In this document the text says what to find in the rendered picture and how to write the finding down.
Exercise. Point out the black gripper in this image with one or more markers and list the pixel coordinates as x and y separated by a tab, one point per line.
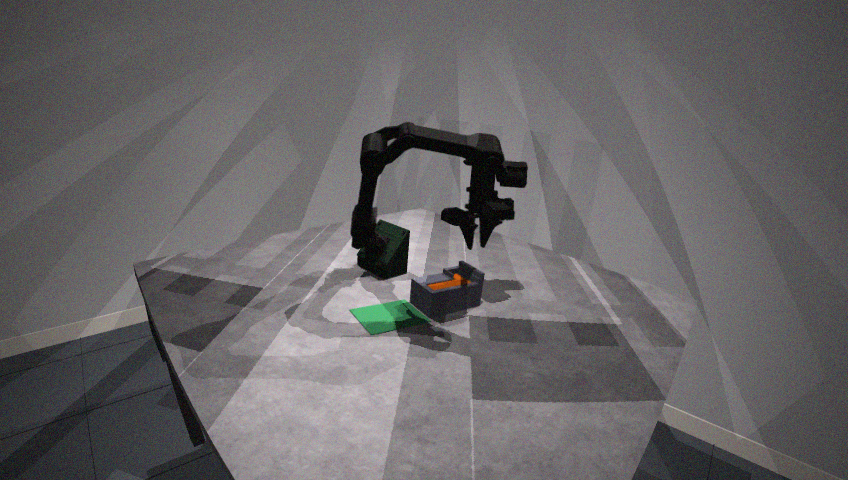
466	219

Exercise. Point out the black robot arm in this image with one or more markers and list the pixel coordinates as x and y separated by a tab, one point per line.
482	151

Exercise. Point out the orange l-shaped part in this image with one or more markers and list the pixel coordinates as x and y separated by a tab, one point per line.
458	280

